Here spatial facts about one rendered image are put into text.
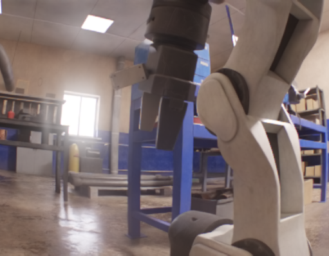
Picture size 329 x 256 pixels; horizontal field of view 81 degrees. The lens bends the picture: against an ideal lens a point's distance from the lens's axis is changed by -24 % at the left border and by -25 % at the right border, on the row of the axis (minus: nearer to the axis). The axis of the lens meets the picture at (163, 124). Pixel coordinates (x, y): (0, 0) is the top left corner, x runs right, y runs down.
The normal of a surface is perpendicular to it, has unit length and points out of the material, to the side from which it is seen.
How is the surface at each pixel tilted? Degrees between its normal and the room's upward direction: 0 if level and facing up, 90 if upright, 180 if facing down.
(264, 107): 121
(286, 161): 90
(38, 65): 90
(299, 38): 90
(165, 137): 109
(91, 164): 90
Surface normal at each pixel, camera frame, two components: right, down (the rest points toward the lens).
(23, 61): 0.55, -0.11
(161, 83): -0.47, 0.02
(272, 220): -0.89, -0.10
